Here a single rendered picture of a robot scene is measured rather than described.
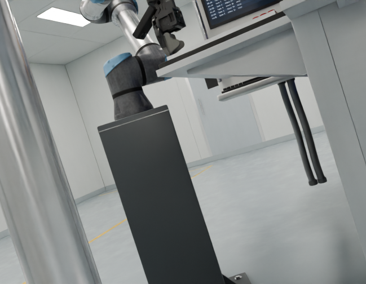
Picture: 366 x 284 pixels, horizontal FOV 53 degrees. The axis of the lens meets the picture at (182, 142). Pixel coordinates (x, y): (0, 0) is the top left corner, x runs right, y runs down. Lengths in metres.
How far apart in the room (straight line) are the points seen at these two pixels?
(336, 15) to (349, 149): 0.32
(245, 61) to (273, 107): 5.55
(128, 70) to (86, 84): 7.00
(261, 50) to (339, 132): 0.32
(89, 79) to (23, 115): 7.98
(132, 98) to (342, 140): 0.71
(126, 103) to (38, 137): 1.04
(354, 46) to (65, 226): 0.81
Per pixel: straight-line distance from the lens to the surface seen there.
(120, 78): 1.33
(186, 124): 7.14
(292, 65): 1.07
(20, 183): 0.28
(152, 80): 1.38
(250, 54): 1.09
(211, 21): 2.08
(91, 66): 8.23
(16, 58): 0.29
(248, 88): 1.78
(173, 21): 1.17
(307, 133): 2.13
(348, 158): 0.98
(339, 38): 0.96
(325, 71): 0.96
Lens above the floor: 0.68
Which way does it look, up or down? 1 degrees down
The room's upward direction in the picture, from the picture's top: 18 degrees counter-clockwise
